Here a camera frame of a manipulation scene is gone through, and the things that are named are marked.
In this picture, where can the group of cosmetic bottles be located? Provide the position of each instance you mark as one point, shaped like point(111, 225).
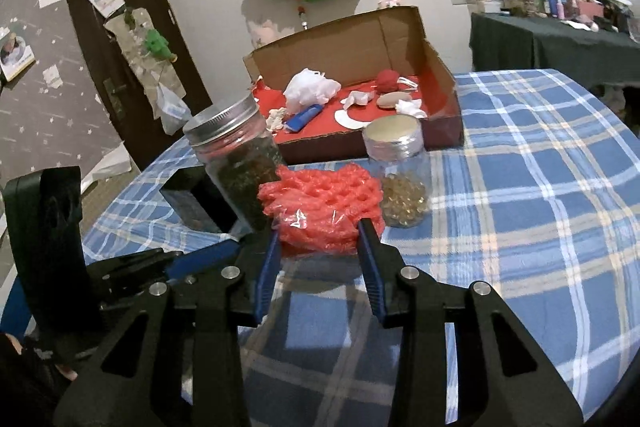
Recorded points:
point(550, 2)

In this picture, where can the wall picture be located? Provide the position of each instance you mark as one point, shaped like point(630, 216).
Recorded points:
point(15, 54)

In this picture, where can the white plastic wrap piece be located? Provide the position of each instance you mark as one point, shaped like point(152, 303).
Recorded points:
point(357, 98)

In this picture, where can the red mesh bath pouf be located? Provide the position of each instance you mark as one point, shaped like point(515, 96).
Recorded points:
point(320, 207)

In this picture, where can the beige oval sponge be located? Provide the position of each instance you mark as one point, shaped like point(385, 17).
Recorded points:
point(394, 100)

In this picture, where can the large glass jar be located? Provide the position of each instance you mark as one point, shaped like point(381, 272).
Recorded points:
point(240, 172)

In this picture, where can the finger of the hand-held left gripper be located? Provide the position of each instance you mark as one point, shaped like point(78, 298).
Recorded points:
point(205, 259)
point(130, 267)

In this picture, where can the white sheet by wall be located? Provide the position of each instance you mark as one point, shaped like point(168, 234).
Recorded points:
point(107, 167)

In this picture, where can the red knitted ball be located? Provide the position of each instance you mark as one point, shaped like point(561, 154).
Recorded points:
point(386, 81)

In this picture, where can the desk with dark green cloth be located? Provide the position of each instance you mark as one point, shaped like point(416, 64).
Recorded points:
point(525, 47)

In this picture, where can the small glass jar gold beads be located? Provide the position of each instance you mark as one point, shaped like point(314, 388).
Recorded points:
point(400, 177)

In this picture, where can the cardboard box with red lining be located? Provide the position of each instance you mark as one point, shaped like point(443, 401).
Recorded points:
point(370, 37)

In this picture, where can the dark brown door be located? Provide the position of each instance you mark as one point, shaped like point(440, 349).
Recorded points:
point(90, 52)

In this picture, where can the green plush toy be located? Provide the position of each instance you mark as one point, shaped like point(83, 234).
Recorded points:
point(157, 44)

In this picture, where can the pink plush toy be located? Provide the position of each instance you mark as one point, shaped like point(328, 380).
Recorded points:
point(262, 32)

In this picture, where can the white plastic bag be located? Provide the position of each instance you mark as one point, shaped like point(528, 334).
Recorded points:
point(312, 89)

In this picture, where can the beige door hanging organizer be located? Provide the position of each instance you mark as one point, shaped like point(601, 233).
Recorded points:
point(135, 62)

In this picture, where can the floral tin box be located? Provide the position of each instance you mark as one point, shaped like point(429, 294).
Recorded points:
point(192, 202)

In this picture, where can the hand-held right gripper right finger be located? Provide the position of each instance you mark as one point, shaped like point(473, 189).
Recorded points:
point(372, 272)

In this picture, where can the clear plastic bag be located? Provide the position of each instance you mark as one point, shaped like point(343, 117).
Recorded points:
point(172, 109)

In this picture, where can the white wall switch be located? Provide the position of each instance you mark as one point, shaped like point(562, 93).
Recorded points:
point(52, 77)

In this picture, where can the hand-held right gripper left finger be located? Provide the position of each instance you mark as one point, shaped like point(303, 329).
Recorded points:
point(267, 277)

